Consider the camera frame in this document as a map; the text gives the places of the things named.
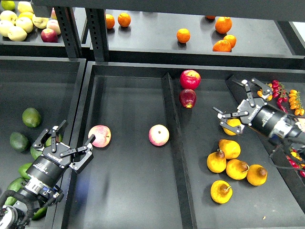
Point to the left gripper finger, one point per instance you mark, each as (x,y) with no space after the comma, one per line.
(54,134)
(78,158)

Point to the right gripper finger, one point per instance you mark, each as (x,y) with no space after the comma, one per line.
(249,90)
(225,117)

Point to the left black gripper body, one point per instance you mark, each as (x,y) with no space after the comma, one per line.
(49,166)

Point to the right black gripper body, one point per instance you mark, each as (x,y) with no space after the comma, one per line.
(266,119)

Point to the yellow pear with brown spot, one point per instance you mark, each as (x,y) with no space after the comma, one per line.
(221,191)

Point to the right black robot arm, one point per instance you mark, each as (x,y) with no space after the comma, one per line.
(295,140)

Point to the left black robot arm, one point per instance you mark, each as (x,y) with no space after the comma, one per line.
(17,208)

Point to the dark green avocado left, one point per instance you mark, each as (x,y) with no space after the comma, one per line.
(19,142)

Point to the yellow pear with stem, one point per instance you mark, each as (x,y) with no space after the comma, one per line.
(216,161)

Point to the orange cherry tomato bunch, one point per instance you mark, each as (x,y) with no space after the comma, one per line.
(269,96)

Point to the red chili pepper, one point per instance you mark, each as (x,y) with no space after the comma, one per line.
(280,106)

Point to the yellow cherry tomato bunch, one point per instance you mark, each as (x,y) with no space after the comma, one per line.
(296,103)

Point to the pink apple left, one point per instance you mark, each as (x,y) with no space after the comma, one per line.
(102,135)

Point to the pink apple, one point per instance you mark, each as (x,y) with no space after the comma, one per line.
(158,135)
(102,135)

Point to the dark red apple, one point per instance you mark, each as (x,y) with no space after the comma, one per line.
(187,98)

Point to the black left tray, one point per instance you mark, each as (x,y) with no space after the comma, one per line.
(50,85)

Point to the black tray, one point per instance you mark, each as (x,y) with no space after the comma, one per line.
(132,184)
(50,85)

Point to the small orange on shelf right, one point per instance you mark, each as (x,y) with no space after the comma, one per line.
(231,39)

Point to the orange at shelf front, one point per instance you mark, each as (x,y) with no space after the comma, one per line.
(222,46)

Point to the bright red apple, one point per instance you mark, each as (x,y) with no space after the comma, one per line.
(190,79)

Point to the pink apple centre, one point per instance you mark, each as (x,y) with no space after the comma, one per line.
(158,135)

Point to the large orange on shelf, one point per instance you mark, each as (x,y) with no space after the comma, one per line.
(223,25)

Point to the black centre tray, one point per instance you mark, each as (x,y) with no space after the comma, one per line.
(132,184)

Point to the orange on shelf centre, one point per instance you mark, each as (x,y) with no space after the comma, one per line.
(183,35)

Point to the red apple on shelf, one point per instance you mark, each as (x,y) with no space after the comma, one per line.
(49,35)

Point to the pale yellow apple front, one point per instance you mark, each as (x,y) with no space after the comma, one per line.
(16,33)

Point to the orange on shelf left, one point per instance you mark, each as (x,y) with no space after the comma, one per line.
(124,19)

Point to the black shelf post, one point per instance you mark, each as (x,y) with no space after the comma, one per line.
(96,22)

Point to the orange behind post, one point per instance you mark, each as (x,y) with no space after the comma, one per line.
(110,21)

